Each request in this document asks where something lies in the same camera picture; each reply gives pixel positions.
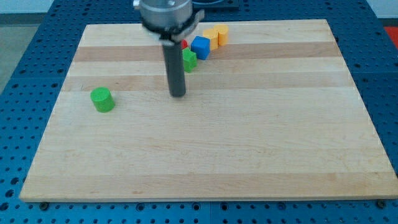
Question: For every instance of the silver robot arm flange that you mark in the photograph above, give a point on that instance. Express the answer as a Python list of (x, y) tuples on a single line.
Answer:
[(169, 21)]

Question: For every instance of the green star block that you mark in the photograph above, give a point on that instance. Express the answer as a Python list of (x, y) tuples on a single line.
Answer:
[(189, 60)]

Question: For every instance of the yellow star block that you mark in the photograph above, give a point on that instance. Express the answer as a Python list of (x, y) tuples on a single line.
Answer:
[(212, 35)]

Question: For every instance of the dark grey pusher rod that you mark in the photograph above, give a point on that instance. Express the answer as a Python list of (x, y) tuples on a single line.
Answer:
[(174, 68)]

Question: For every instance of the blue cube block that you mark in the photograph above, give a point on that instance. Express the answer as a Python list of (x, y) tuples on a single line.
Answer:
[(201, 46)]

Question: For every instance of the red block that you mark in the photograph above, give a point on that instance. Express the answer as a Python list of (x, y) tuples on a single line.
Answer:
[(184, 44)]

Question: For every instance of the light wooden board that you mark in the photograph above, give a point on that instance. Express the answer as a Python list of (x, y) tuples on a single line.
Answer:
[(273, 115)]

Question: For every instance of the yellow cylinder block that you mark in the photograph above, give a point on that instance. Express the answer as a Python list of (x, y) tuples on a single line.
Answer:
[(223, 33)]

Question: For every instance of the green cylinder block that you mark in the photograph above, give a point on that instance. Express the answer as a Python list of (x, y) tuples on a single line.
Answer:
[(102, 99)]

